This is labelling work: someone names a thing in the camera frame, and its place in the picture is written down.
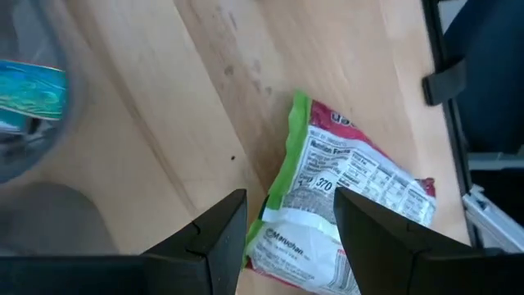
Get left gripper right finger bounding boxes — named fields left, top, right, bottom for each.
left=333, top=186, right=524, bottom=295

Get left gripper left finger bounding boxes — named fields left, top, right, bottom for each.
left=0, top=188, right=250, bottom=295

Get green red ramen packet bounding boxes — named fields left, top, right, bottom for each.
left=241, top=89, right=437, bottom=295

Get blue yellow ramen packet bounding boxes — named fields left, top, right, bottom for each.
left=0, top=59, right=69, bottom=138

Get silver aluminium bar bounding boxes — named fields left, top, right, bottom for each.
left=461, top=151, right=524, bottom=253

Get grey translucent plastic bin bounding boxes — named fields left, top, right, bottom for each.
left=0, top=0, right=90, bottom=186

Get dark blue chair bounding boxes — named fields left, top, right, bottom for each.
left=444, top=0, right=524, bottom=155

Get black aluminium table frame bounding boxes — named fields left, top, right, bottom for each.
left=421, top=0, right=485, bottom=251

